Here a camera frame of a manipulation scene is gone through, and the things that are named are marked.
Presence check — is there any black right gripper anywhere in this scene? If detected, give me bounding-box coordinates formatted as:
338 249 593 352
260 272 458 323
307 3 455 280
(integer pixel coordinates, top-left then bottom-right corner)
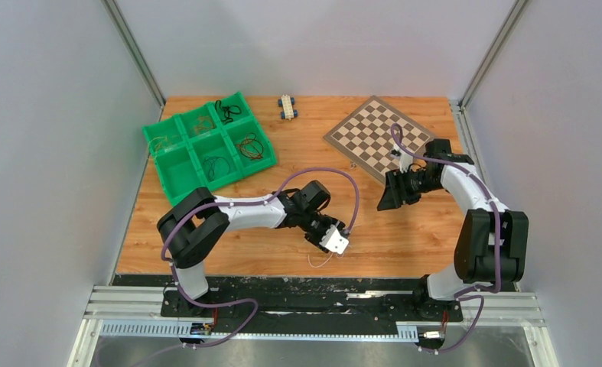
378 167 443 212

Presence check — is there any dark red wire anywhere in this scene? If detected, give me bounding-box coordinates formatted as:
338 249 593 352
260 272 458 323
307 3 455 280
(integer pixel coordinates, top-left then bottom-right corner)
236 132 265 162

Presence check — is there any thin dark wire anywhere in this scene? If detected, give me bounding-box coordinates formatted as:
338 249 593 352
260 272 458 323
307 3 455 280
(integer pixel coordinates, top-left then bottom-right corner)
201 154 232 180

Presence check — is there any black ribbon cable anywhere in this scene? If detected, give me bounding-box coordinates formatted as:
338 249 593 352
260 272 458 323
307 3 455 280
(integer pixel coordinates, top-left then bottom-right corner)
214 99 242 125

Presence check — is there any yellow wire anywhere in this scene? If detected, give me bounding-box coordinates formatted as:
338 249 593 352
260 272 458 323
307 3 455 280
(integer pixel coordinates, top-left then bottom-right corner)
148 134 183 155

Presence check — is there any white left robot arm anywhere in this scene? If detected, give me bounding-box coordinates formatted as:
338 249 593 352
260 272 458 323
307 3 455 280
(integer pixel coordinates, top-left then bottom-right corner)
157 180 349 317

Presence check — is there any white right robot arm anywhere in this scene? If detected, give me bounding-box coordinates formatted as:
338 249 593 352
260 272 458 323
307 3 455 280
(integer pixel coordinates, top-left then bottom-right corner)
377 139 529 320

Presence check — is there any brown white chessboard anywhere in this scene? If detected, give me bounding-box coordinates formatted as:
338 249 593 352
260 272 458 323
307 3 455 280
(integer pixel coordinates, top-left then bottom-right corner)
324 96 437 184

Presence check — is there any white blue toy brick car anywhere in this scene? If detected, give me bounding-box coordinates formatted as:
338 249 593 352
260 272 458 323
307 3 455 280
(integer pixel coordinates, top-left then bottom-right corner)
278 94 298 120

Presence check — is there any green compartment tray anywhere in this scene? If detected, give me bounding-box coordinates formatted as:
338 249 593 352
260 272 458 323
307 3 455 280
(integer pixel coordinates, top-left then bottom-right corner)
142 92 278 205

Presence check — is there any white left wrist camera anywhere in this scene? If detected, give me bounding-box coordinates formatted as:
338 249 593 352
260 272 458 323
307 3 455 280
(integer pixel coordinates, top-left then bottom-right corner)
319 226 350 255

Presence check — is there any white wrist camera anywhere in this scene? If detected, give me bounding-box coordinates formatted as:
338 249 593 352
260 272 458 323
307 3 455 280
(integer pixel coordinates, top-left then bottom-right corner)
390 147 413 173
319 226 350 255

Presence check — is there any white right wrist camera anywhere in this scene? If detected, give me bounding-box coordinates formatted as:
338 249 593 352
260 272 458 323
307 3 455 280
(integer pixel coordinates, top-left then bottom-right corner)
390 147 413 173

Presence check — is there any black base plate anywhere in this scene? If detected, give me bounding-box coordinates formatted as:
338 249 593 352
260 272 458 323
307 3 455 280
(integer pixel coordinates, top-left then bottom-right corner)
161 276 464 336

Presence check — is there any aluminium frame rail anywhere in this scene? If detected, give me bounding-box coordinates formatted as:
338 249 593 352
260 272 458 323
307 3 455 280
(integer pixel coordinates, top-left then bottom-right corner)
68 275 558 366

